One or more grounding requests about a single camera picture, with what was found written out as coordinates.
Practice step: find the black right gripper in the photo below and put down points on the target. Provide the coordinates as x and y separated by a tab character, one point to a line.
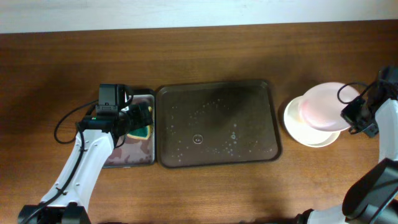
354	111

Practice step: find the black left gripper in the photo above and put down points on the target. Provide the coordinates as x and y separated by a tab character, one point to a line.
143	113

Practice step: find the green and yellow scrub sponge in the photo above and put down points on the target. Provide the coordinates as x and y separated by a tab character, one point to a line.
142	122

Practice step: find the pinkish plate with red stain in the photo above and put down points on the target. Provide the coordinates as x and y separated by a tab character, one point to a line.
321	109

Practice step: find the cream plate with red stain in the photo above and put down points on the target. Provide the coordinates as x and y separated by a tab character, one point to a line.
301	131

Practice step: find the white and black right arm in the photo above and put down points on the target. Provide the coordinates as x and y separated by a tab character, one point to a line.
372	199

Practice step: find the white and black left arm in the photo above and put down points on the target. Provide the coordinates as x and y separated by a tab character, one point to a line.
97	136

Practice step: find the metal tray with soapy water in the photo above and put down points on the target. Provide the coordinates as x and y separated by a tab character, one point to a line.
135	152

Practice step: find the dark brown serving tray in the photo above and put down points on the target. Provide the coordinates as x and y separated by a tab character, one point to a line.
212	124

